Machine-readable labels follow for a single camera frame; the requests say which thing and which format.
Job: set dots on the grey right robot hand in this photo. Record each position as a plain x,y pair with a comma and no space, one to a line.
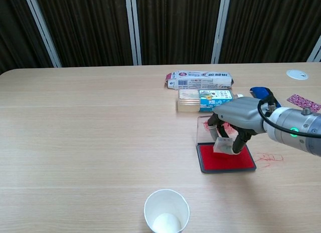
240,113

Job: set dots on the small white red stamp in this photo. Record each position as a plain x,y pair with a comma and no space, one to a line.
221,145

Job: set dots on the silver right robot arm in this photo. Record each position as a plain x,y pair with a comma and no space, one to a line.
293,127

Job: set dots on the red ink pad with lid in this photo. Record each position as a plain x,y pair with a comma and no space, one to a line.
223,162

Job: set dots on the blue plastic snack wrapper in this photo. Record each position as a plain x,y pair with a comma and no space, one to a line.
262,91

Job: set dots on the clear plastic bottle white cap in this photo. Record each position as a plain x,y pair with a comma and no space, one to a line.
198,100

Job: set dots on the white printed carton box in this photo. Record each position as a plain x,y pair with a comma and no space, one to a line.
200,79

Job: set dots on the purple patterned card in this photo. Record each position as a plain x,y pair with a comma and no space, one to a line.
304,102

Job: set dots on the white paper cup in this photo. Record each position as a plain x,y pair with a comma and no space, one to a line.
166,213

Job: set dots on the grey partition frame post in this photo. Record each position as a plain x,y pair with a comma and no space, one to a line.
133,28
43,29
315,51
220,27

